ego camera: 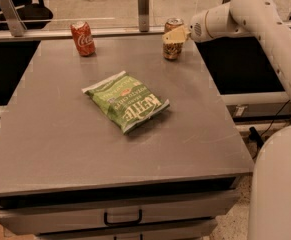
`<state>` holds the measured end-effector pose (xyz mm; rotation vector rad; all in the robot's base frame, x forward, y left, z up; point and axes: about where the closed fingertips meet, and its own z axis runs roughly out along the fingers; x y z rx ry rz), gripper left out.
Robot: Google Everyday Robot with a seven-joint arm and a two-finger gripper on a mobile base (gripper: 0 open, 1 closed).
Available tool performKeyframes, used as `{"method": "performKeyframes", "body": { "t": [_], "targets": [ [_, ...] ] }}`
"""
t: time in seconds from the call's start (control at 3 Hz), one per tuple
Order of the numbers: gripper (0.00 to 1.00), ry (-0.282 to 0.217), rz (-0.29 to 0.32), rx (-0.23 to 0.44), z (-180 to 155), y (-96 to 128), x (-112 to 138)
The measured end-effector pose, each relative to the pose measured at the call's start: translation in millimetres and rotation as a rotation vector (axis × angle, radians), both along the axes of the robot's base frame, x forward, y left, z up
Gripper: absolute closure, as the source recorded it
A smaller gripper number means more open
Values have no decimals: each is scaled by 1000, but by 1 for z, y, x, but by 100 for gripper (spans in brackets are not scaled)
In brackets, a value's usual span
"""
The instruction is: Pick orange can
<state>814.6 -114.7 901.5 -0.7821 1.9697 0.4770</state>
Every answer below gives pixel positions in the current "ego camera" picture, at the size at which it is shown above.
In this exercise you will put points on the grey upper drawer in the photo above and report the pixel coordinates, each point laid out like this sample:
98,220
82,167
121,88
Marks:
79,216

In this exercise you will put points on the grey drawer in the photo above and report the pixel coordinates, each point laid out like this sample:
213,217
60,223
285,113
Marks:
79,216
177,230

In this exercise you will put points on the black drawer handle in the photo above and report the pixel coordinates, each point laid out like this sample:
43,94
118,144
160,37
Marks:
122,219

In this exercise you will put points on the left metal railing post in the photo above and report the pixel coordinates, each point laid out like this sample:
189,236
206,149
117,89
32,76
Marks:
13,20

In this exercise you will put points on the middle metal railing post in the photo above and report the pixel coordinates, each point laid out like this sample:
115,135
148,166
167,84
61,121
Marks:
143,15

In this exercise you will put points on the orange-gold soda can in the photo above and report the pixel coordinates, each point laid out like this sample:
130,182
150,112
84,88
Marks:
173,50

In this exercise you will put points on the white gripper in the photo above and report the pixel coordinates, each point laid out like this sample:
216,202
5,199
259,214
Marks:
197,30

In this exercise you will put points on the red Coca-Cola can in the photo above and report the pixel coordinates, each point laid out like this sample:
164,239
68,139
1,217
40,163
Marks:
83,39

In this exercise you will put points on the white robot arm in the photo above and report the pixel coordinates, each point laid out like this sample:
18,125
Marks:
270,201

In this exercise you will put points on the black floor stand bar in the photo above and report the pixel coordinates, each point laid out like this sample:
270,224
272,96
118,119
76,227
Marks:
255,136

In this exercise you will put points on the grey lower drawer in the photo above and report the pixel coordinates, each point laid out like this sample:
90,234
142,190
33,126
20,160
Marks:
177,230

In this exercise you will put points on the green Kettle chips bag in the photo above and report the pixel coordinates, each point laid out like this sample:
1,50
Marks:
125,100

